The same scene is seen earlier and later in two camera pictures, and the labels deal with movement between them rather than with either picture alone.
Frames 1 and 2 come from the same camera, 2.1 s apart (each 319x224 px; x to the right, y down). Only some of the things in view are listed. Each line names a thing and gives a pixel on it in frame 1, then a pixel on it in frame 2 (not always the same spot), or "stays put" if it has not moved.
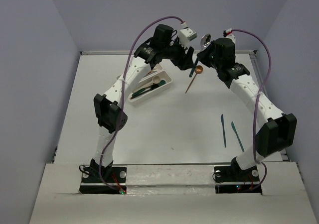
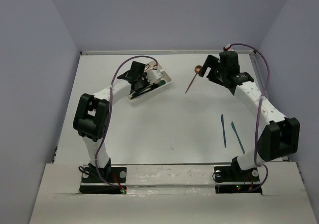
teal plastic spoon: x=161 y=82 stays put
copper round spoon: x=199 y=69 stays put
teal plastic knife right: x=234 y=128 stays put
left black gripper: x=184 y=60 -> x=146 y=83
